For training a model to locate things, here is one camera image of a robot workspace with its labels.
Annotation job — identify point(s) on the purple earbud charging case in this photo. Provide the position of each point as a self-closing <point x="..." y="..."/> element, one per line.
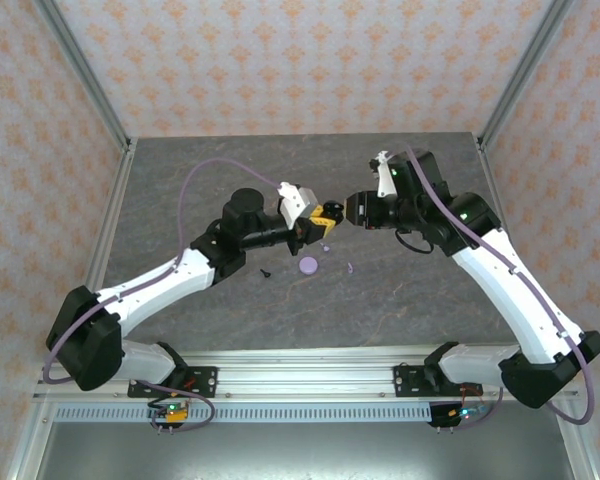
<point x="308" y="265"/>

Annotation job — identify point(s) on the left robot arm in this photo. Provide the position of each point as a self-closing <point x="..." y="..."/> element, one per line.
<point x="165" y="292"/>

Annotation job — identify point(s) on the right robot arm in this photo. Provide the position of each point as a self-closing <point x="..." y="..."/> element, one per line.
<point x="510" y="300"/>

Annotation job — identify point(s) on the grey metal panel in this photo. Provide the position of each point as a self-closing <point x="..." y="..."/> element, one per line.
<point x="305" y="452"/>

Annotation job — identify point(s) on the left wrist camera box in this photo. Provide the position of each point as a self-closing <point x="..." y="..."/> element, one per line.
<point x="295" y="200"/>

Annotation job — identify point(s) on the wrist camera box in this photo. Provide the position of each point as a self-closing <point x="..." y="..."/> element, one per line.
<point x="295" y="200"/>
<point x="384" y="175"/>

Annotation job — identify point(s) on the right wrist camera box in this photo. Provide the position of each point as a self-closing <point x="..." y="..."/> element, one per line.
<point x="384" y="175"/>

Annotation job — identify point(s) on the aluminium table side rail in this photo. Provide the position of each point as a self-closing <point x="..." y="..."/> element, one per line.
<point x="114" y="200"/>
<point x="498" y="200"/>

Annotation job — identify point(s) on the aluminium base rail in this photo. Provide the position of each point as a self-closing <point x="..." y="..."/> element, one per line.
<point x="305" y="372"/>

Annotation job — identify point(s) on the aluminium corner post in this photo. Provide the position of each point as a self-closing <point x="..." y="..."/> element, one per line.
<point x="525" y="65"/>
<point x="82" y="65"/>

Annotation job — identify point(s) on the aluminium frame leg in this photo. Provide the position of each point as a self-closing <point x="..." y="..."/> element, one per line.
<point x="29" y="450"/>
<point x="577" y="450"/>

